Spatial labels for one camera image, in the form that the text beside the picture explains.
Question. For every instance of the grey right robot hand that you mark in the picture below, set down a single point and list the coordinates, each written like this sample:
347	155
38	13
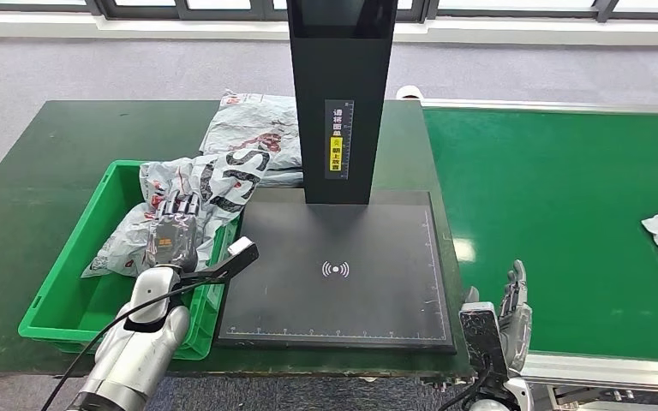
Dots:
516	329

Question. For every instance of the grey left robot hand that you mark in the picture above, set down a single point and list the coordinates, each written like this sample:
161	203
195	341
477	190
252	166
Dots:
173	241

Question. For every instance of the white parcel bag black letters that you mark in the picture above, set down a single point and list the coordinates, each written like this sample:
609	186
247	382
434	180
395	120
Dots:
221	181

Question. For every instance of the green conveyor belt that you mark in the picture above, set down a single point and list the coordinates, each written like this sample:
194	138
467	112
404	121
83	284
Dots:
562	227

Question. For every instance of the dark grey parcel bag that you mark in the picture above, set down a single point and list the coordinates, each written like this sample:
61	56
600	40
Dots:
283	178

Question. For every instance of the grey parcel bag red print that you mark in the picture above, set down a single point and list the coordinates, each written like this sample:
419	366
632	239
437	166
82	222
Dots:
255	122

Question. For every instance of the green plastic crate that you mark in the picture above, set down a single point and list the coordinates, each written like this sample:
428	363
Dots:
79	306

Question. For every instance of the dark green table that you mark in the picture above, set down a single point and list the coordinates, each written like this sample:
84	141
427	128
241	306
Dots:
51	170

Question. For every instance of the ruler label with yellow patch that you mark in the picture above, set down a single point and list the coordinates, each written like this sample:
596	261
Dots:
339	139

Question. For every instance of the black scanner column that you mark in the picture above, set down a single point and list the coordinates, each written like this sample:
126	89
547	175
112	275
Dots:
340	85

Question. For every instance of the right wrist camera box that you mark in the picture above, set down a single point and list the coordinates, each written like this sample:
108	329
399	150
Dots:
482	337

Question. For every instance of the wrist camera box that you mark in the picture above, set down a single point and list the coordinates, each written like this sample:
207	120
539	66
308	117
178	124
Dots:
232	258
482	337

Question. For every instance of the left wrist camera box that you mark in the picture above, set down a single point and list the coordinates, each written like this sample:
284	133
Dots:
232	258

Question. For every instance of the aluminium conveyor frame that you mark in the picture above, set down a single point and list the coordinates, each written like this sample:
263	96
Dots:
590	371

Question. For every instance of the dark scanner base plate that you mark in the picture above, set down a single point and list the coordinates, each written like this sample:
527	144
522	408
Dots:
334	295

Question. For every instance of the dark window frame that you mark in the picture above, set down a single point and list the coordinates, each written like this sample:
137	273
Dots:
136	7

